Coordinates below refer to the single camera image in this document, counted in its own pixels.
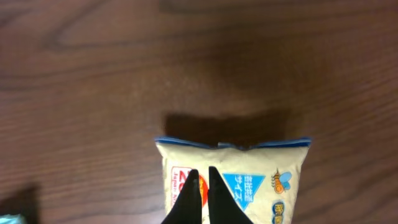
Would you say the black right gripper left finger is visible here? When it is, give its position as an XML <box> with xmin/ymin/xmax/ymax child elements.
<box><xmin>162</xmin><ymin>169</ymin><xmax>202</xmax><ymax>224</ymax></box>

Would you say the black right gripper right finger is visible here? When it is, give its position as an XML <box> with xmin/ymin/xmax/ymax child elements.
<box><xmin>208</xmin><ymin>166</ymin><xmax>253</xmax><ymax>224</ymax></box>

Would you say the teal small snack packet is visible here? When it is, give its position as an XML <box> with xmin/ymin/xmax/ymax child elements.
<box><xmin>0</xmin><ymin>215</ymin><xmax>26</xmax><ymax>224</ymax></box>

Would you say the cream snack bag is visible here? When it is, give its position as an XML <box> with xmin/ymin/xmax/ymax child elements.
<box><xmin>155</xmin><ymin>137</ymin><xmax>312</xmax><ymax>224</ymax></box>

